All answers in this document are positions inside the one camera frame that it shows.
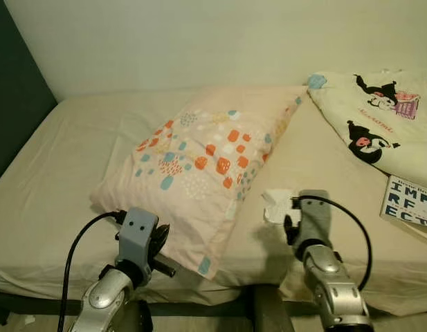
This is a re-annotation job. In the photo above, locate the white tissue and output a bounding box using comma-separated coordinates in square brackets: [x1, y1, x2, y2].
[263, 189, 300, 225]

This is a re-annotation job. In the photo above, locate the pink pillow with coloured dots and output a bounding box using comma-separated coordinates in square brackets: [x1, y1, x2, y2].
[89, 84, 309, 281]

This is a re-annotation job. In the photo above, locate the white book with blue letters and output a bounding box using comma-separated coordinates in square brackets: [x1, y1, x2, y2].
[379, 174, 427, 243]

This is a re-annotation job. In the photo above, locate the beige sheeted bed mattress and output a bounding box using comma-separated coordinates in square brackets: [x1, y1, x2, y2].
[0, 83, 427, 315]

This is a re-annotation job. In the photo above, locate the cream cartoon print blanket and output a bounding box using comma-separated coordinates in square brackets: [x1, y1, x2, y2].
[307, 68, 427, 191]

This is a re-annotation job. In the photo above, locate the dark teal padded headboard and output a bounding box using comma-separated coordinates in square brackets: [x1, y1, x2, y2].
[0, 0, 59, 189]

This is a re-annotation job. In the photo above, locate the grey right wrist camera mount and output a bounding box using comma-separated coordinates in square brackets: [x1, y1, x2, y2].
[296, 190, 331, 243]

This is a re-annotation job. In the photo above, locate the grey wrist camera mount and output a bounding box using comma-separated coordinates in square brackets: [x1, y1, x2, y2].
[296, 190, 331, 243]
[116, 206, 160, 267]

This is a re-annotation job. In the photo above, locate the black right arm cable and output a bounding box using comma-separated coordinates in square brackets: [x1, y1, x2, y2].
[291, 195, 374, 292]

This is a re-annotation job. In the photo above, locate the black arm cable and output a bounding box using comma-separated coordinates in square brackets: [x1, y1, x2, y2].
[291, 195, 374, 292]
[57, 210, 125, 332]

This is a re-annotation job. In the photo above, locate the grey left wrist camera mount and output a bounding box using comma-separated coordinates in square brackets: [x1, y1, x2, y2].
[116, 206, 160, 267]

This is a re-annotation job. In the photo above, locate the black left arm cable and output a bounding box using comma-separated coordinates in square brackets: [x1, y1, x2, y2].
[57, 210, 125, 332]

